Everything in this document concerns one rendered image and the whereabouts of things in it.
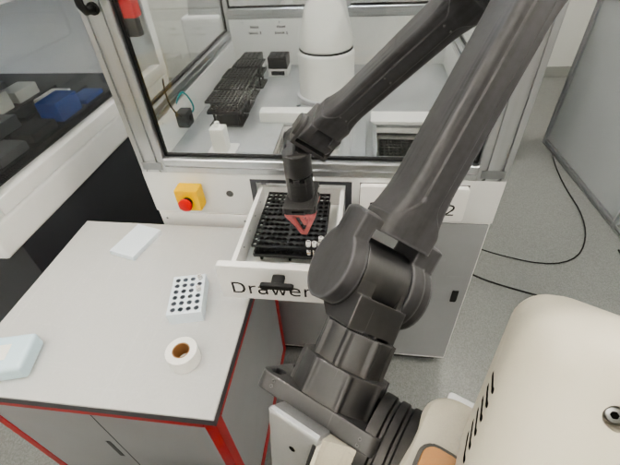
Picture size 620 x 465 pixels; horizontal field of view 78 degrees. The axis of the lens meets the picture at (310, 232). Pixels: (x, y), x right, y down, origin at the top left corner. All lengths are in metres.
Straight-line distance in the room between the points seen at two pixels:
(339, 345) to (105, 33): 0.92
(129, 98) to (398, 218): 0.89
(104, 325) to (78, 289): 0.17
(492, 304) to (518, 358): 1.87
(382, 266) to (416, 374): 1.43
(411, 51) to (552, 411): 0.47
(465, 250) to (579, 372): 1.08
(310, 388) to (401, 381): 1.41
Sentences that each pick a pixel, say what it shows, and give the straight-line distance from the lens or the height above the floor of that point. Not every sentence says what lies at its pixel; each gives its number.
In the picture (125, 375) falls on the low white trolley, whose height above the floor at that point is 0.76.
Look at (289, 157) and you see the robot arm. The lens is 0.75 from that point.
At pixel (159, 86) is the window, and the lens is 1.10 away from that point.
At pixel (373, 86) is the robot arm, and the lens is 0.62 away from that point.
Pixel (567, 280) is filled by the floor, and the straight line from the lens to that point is 2.36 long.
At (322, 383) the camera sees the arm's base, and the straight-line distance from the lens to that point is 0.35.
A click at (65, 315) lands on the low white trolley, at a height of 0.76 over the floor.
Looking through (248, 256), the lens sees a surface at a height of 0.84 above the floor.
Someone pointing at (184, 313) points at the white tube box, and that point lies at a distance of 0.99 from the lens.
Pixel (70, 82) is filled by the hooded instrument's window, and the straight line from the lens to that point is 1.62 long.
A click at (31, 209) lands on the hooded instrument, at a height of 0.87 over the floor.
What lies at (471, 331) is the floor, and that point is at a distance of 1.96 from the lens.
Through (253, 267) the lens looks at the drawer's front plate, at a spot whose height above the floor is 0.93.
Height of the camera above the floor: 1.54
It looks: 42 degrees down
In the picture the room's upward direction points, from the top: 4 degrees counter-clockwise
